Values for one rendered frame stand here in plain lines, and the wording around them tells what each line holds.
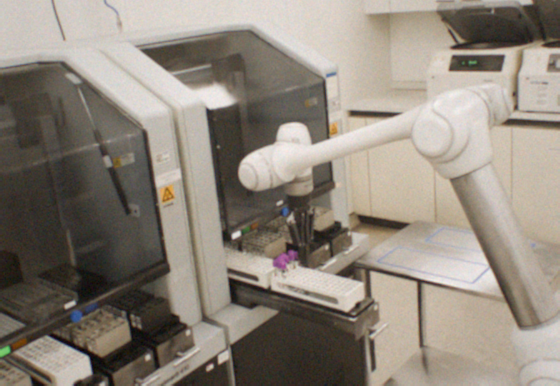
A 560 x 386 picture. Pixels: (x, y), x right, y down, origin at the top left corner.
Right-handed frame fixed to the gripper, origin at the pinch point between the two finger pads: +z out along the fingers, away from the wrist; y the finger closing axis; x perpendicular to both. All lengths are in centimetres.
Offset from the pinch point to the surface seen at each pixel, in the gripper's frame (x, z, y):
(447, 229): -17, 12, 65
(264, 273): 13.5, 7.8, -4.7
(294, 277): 4.0, 8.3, -1.1
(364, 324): -21.9, 17.7, -1.5
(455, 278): -36.3, 12.3, 29.2
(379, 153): 114, 36, 229
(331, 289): -12.0, 7.8, -3.4
